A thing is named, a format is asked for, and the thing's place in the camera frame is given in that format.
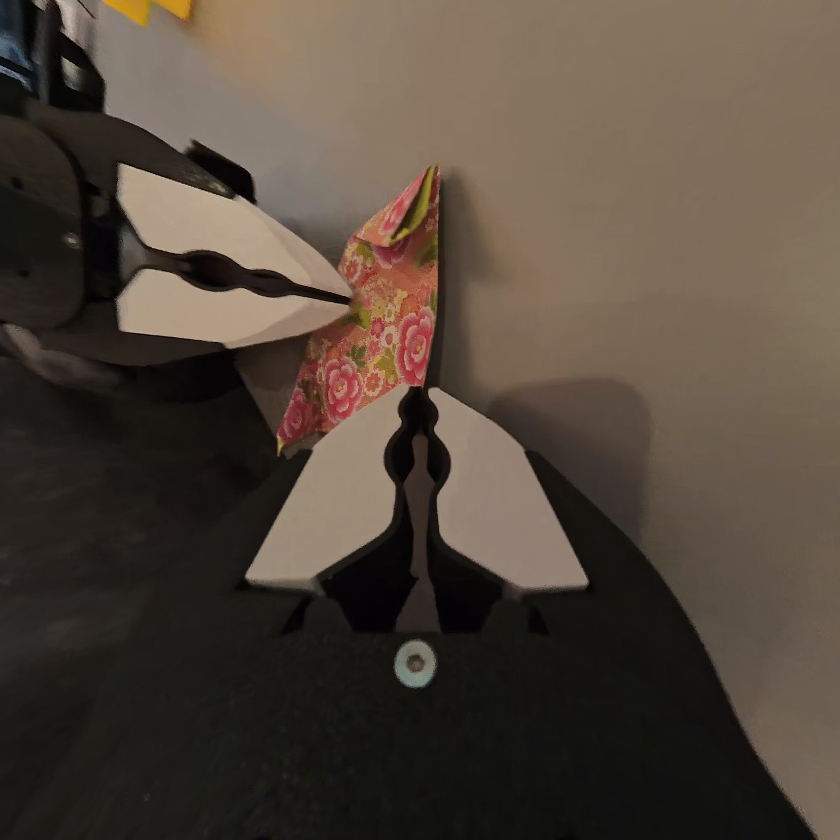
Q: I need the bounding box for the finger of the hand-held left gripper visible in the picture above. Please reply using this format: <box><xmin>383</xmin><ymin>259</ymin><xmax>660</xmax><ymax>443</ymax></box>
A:
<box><xmin>117</xmin><ymin>163</ymin><xmax>353</xmax><ymax>305</ymax></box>
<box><xmin>116</xmin><ymin>271</ymin><xmax>355</xmax><ymax>350</ymax></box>

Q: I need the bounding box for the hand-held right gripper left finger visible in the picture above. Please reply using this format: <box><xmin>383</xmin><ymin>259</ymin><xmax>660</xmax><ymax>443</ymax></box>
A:
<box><xmin>244</xmin><ymin>388</ymin><xmax>421</xmax><ymax>632</ymax></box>

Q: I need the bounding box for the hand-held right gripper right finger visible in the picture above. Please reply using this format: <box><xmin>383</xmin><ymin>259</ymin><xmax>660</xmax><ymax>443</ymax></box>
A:
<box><xmin>420</xmin><ymin>387</ymin><xmax>589</xmax><ymax>634</ymax></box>

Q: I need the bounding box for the floral origami paper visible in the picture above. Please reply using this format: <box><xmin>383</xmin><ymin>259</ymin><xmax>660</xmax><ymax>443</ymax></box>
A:
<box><xmin>276</xmin><ymin>164</ymin><xmax>442</xmax><ymax>458</ymax></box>

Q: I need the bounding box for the yellow origami paper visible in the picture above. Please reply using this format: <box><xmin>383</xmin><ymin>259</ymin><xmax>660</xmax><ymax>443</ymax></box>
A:
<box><xmin>101</xmin><ymin>0</ymin><xmax>196</xmax><ymax>27</ymax></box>

